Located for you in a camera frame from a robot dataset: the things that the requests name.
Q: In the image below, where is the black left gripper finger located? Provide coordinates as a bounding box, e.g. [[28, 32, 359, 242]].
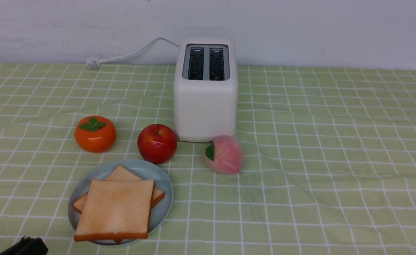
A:
[[0, 236, 49, 255]]

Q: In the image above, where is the toast slice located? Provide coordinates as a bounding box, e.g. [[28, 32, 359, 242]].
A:
[[72, 165, 165, 245], [74, 179, 155, 242]]

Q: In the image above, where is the white two-slot toaster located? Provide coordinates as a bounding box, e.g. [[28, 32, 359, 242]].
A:
[[173, 37, 239, 142]]

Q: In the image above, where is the orange persimmon with green leaf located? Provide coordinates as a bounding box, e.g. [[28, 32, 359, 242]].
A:
[[74, 115, 117, 153]]

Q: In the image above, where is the light blue round plate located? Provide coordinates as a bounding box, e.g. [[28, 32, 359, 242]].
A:
[[67, 159, 173, 245]]

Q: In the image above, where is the red apple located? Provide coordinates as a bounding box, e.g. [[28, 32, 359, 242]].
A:
[[138, 123, 178, 165]]

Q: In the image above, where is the pink peach with leaf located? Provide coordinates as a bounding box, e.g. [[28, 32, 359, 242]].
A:
[[204, 135, 244, 175]]

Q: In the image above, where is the green checkered tablecloth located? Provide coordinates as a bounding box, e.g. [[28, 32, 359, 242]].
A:
[[0, 63, 416, 255]]

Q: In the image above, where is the white toaster power cable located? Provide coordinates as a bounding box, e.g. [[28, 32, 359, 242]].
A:
[[86, 37, 180, 70]]

